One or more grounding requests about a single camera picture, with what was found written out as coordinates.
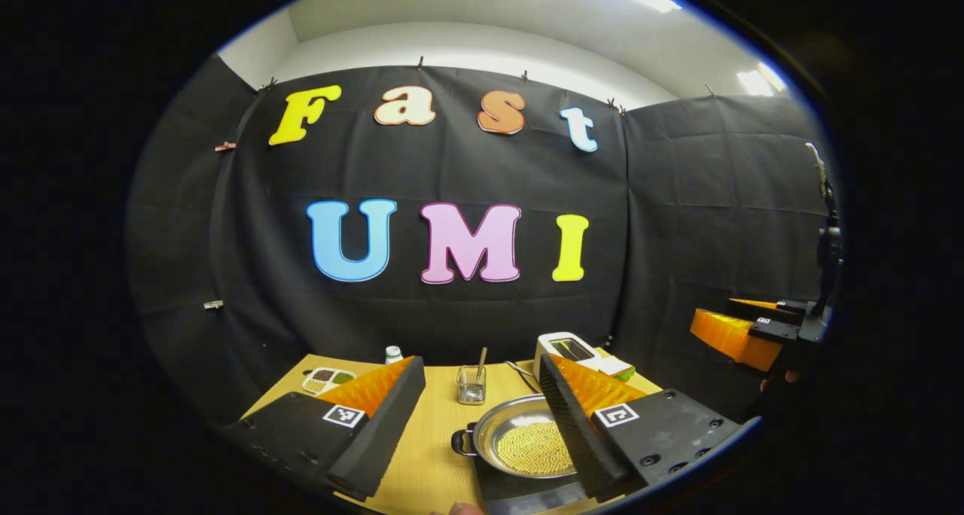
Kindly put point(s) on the white toaster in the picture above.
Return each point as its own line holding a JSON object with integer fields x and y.
{"x": 595, "y": 361}

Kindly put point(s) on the pile of yellow soybeans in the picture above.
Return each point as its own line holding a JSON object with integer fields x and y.
{"x": 531, "y": 447}

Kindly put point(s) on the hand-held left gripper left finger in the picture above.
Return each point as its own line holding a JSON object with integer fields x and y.
{"x": 376, "y": 440}

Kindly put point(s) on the stainless steel pot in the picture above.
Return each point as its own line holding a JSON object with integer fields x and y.
{"x": 512, "y": 413}

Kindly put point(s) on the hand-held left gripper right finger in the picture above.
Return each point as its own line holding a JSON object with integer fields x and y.
{"x": 576, "y": 432}

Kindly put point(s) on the row of black cloth clips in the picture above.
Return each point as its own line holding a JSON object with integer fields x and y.
{"x": 419, "y": 63}

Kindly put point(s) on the lettuce sandwich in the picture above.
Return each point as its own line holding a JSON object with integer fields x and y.
{"x": 617, "y": 368}

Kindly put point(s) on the white divided bean dish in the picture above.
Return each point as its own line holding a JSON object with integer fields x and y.
{"x": 327, "y": 383}

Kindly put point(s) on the white green-label drink bottle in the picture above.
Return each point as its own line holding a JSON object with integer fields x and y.
{"x": 393, "y": 355}

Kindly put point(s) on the black induction cooktop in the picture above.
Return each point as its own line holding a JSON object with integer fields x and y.
{"x": 520, "y": 492}

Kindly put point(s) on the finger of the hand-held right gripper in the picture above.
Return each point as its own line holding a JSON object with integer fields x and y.
{"x": 776, "y": 330}
{"x": 768, "y": 313}

